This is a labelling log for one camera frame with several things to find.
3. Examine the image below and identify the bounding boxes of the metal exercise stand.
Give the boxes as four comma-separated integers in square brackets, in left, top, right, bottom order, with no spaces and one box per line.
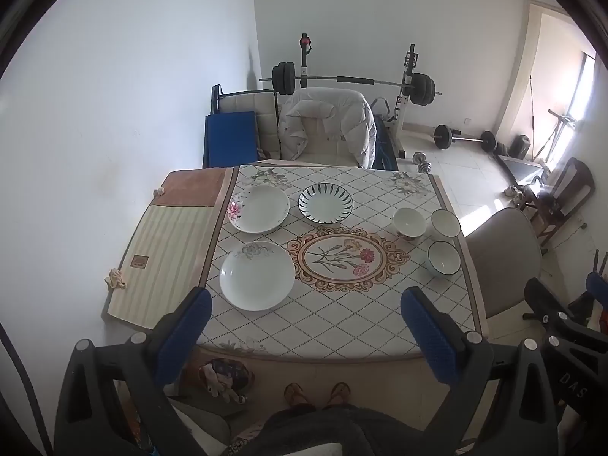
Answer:
[546,109,585,162]

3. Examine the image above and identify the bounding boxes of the barbell with black weight plates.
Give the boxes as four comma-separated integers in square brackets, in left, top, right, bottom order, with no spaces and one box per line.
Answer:
[260,61,442,106]

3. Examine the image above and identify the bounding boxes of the dark blue weight bench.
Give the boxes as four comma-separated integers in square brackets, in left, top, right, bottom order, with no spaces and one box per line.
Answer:
[373,114,398,170]

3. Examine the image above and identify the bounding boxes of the white down jacket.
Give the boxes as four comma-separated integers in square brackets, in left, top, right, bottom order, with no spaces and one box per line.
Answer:
[278,88,377,169]

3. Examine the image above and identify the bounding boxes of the black-rimmed bowl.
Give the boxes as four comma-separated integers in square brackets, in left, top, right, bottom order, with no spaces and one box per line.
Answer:
[427,241,461,277]
[431,209,461,239]

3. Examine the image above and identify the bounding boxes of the window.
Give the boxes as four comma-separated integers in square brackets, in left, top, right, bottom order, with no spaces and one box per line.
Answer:
[570,52,597,119]

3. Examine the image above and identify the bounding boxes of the black cable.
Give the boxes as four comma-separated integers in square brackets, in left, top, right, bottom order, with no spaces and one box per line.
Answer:
[0,323,54,456]

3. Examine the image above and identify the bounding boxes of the white plate with pink flower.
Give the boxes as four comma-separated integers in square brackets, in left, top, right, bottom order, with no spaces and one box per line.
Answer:
[228,184,290,234]

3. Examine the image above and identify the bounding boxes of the plate with dark striped rim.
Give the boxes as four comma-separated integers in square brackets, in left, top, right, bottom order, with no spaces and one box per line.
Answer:
[298,183,354,225]

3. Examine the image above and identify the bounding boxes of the person's dark grey clothing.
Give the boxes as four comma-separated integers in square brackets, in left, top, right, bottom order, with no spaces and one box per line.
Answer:
[228,404,428,456]

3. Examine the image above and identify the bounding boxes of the white bowl with floral print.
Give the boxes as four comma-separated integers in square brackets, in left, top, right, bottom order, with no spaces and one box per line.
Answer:
[392,207,426,239]

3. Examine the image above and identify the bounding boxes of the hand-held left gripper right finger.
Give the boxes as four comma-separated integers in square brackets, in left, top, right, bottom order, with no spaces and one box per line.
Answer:
[400,286,559,456]

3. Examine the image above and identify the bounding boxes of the white barbell rack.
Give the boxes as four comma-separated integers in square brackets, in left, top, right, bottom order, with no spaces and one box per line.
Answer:
[298,33,420,158]

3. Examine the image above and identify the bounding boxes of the dark resistance band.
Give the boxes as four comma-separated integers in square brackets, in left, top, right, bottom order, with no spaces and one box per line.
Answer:
[525,73,537,134]

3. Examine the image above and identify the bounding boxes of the dark wooden chair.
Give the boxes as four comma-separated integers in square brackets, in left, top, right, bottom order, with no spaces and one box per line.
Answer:
[520,157,595,248]

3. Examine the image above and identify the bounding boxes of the short barbell with black plates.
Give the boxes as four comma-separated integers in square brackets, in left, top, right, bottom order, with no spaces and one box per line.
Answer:
[434,124,497,154]

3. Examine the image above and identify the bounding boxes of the grey upholstered chair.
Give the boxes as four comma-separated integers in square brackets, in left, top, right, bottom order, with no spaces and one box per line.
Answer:
[465,208,543,321]

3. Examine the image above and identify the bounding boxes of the white gloves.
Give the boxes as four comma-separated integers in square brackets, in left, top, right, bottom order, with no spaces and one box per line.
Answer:
[204,366,243,402]

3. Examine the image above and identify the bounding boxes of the cream padded chair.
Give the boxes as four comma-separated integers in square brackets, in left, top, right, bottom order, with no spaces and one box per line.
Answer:
[211,84,282,162]
[294,114,362,166]

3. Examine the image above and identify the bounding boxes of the striped beige and brown mat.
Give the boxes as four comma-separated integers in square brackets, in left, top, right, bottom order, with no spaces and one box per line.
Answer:
[107,167,238,331]

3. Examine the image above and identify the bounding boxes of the black treadmill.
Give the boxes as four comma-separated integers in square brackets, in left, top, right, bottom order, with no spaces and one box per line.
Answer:
[496,154,547,186]

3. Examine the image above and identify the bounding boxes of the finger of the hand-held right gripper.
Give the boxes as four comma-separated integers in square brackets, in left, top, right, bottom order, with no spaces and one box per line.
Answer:
[524,278,591,343]
[586,272,608,307]

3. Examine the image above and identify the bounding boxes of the beige dining table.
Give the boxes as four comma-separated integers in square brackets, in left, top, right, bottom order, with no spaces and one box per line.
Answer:
[107,161,489,362]

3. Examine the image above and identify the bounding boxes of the floral diamond-pattern tablecloth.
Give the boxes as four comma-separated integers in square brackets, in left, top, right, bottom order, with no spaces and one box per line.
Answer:
[197,164,476,359]

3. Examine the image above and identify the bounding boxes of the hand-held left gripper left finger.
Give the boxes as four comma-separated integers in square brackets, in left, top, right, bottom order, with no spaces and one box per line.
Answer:
[54,287,213,456]

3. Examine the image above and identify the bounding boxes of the white plate with grey flower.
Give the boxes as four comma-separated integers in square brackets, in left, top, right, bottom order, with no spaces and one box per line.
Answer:
[219,241,296,312]

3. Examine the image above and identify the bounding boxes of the blue folded mat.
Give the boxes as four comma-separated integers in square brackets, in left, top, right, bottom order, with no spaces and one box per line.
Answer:
[204,111,260,168]

